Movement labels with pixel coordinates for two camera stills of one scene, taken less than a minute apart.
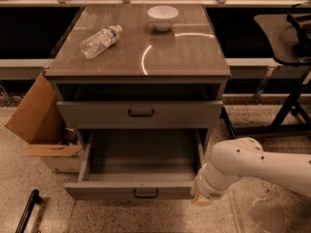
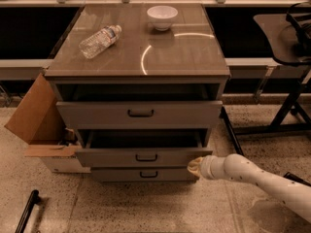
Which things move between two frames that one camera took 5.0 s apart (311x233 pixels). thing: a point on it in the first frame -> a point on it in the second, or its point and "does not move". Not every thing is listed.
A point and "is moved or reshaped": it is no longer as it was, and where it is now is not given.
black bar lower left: [35, 198] does not move
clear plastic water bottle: [99, 41] does not move
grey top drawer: [139, 114] does not move
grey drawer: [139, 164] is moved or reshaped
